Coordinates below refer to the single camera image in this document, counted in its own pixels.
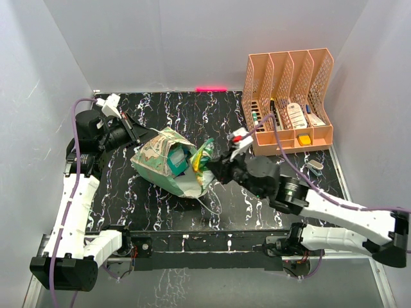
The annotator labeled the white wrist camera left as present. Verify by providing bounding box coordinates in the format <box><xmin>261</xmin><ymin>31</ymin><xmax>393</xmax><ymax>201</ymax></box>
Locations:
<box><xmin>96</xmin><ymin>93</ymin><xmax>121</xmax><ymax>119</ymax></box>

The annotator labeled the yellow object in organizer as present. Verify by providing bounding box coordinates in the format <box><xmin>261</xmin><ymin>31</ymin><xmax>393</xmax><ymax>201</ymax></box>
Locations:
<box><xmin>297</xmin><ymin>134</ymin><xmax>311</xmax><ymax>146</ymax></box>

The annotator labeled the purple cable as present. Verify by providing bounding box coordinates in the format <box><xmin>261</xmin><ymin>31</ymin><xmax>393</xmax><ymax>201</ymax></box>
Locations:
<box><xmin>48</xmin><ymin>98</ymin><xmax>100</xmax><ymax>308</ymax></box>
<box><xmin>253</xmin><ymin>114</ymin><xmax>411</xmax><ymax>213</ymax></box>

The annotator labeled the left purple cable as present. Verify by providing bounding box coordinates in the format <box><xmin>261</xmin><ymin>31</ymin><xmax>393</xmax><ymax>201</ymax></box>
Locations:
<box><xmin>48</xmin><ymin>98</ymin><xmax>100</xmax><ymax>308</ymax></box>

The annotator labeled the orange file organizer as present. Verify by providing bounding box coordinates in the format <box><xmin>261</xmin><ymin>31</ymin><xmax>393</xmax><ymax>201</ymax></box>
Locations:
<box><xmin>241</xmin><ymin>48</ymin><xmax>334</xmax><ymax>156</ymax></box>

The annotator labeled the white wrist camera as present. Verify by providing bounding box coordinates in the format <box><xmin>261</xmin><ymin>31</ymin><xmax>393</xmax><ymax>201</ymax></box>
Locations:
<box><xmin>229</xmin><ymin>127</ymin><xmax>253</xmax><ymax>161</ymax></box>
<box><xmin>96</xmin><ymin>93</ymin><xmax>121</xmax><ymax>119</ymax></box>

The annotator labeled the green paper bag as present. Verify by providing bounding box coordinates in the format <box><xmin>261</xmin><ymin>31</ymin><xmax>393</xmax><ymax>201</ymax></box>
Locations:
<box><xmin>130</xmin><ymin>127</ymin><xmax>215</xmax><ymax>201</ymax></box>

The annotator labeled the grey white clip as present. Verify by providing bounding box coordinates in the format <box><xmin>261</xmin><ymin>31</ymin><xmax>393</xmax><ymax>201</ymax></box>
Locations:
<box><xmin>306</xmin><ymin>160</ymin><xmax>324</xmax><ymax>176</ymax></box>

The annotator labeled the black yellow marker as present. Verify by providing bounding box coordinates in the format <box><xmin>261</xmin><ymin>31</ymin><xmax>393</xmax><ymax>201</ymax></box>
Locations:
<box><xmin>270</xmin><ymin>98</ymin><xmax>283</xmax><ymax>131</ymax></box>

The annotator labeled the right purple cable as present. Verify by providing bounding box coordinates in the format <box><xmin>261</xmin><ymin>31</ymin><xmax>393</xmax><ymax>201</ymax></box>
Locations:
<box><xmin>253</xmin><ymin>114</ymin><xmax>411</xmax><ymax>213</ymax></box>

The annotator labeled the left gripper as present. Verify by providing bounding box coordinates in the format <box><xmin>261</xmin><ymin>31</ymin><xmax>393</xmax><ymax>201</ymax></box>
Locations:
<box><xmin>97</xmin><ymin>112</ymin><xmax>158</xmax><ymax>153</ymax></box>

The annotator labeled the aluminium frame rail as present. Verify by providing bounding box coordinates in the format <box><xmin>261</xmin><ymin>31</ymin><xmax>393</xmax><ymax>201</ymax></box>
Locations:
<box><xmin>22</xmin><ymin>150</ymin><xmax>398</xmax><ymax>308</ymax></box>

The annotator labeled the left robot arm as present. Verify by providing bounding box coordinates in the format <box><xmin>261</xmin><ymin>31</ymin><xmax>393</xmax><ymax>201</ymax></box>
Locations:
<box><xmin>30</xmin><ymin>110</ymin><xmax>157</xmax><ymax>291</ymax></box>

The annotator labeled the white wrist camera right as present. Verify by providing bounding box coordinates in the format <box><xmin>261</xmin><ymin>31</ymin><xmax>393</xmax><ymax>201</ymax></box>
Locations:
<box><xmin>229</xmin><ymin>127</ymin><xmax>253</xmax><ymax>161</ymax></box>

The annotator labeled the blue snack packet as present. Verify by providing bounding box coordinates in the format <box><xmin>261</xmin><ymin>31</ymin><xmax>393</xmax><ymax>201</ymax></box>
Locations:
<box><xmin>168</xmin><ymin>147</ymin><xmax>188</xmax><ymax>176</ymax></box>

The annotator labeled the white label bottle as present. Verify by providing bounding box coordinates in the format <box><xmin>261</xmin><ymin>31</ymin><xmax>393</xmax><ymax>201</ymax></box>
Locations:
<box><xmin>287</xmin><ymin>103</ymin><xmax>308</xmax><ymax>129</ymax></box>

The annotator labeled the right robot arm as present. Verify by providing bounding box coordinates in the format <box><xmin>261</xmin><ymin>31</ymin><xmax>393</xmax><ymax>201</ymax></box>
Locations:
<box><xmin>206</xmin><ymin>155</ymin><xmax>409</xmax><ymax>268</ymax></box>

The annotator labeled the green snack packet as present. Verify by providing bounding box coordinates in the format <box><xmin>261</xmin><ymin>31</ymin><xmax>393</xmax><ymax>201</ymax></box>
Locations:
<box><xmin>190</xmin><ymin>138</ymin><xmax>214</xmax><ymax>189</ymax></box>

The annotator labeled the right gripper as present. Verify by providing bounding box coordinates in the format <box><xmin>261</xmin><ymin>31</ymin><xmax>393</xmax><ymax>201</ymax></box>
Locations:
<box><xmin>207</xmin><ymin>146</ymin><xmax>267</xmax><ymax>199</ymax></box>

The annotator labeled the red light strip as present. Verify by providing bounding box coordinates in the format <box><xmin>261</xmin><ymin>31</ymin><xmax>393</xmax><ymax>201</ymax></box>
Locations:
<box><xmin>195</xmin><ymin>86</ymin><xmax>227</xmax><ymax>92</ymax></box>

